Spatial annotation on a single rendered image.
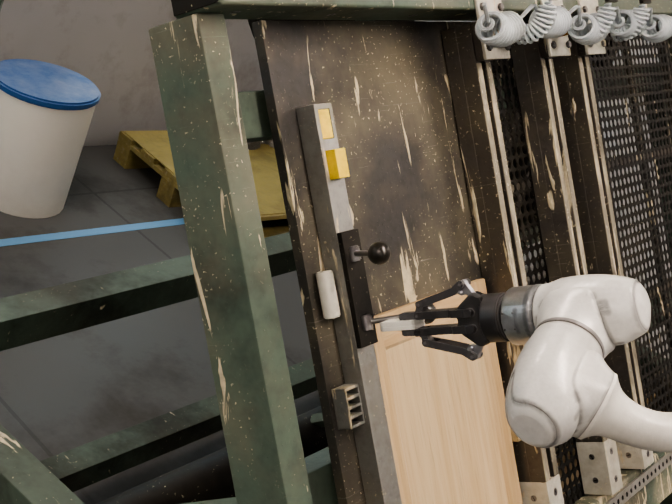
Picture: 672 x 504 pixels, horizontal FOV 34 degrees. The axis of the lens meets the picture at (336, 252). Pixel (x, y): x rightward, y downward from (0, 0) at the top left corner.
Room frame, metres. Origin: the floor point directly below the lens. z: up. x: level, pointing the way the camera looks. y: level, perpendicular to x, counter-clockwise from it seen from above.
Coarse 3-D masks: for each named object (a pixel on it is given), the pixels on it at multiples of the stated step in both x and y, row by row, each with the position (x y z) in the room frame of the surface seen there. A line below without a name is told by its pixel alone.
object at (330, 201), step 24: (312, 120) 1.79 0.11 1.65; (312, 144) 1.78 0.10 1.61; (336, 144) 1.81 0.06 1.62; (312, 168) 1.77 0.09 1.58; (312, 192) 1.77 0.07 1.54; (336, 192) 1.77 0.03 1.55; (336, 216) 1.74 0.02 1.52; (336, 240) 1.73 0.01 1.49; (336, 264) 1.72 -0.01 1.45; (336, 288) 1.71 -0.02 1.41; (360, 360) 1.67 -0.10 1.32; (360, 384) 1.65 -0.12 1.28; (384, 408) 1.68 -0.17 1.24; (360, 432) 1.64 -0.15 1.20; (384, 432) 1.65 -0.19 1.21; (360, 456) 1.63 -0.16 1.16; (384, 456) 1.63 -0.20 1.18; (384, 480) 1.61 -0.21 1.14
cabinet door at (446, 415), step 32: (480, 288) 2.08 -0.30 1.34; (448, 320) 1.95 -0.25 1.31; (384, 352) 1.76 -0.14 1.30; (416, 352) 1.84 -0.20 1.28; (448, 352) 1.92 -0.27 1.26; (384, 384) 1.73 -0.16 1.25; (416, 384) 1.81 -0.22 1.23; (448, 384) 1.89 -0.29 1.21; (480, 384) 1.98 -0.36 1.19; (416, 416) 1.78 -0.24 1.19; (448, 416) 1.86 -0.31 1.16; (480, 416) 1.94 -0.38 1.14; (416, 448) 1.75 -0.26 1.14; (448, 448) 1.82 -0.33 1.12; (480, 448) 1.91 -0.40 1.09; (512, 448) 2.00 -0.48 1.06; (416, 480) 1.71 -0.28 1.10; (448, 480) 1.79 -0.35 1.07; (480, 480) 1.88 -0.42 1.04; (512, 480) 1.96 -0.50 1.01
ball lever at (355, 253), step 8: (352, 248) 1.73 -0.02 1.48; (368, 248) 1.65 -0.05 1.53; (376, 248) 1.64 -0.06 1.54; (384, 248) 1.64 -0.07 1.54; (352, 256) 1.72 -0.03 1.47; (360, 256) 1.73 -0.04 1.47; (368, 256) 1.64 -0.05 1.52; (376, 256) 1.63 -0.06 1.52; (384, 256) 1.64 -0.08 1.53; (376, 264) 1.64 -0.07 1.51
